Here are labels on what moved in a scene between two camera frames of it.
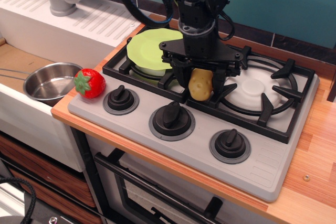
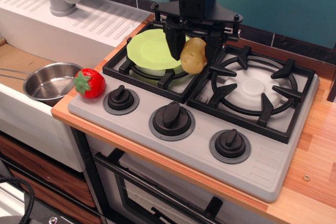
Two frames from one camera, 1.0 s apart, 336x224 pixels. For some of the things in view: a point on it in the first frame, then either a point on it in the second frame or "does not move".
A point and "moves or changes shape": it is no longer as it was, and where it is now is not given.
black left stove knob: [121, 101] does not move
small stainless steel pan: [49, 83] does not move
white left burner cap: [151, 72] does not move
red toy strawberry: [88, 83] does not move
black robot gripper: [200, 46] to [196, 8]
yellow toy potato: [200, 84] moves or changes shape
